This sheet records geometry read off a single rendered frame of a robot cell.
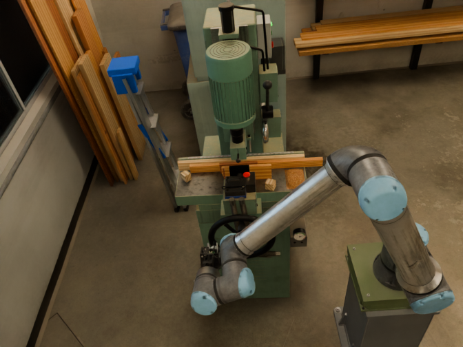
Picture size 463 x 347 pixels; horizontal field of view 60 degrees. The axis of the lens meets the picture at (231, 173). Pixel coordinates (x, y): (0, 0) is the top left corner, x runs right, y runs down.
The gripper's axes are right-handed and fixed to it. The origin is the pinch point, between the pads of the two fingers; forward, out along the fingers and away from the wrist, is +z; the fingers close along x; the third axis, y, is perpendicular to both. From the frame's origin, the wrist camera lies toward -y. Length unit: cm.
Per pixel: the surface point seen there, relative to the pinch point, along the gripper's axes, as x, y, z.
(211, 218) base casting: 3.6, 0.9, 24.9
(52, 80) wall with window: 124, 55, 138
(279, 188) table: -28.8, 16.6, 21.6
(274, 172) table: -27.2, 20.2, 31.5
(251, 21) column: -20, 87, 33
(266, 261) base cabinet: -21, -34, 37
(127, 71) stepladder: 51, 64, 82
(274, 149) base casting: -28, 21, 62
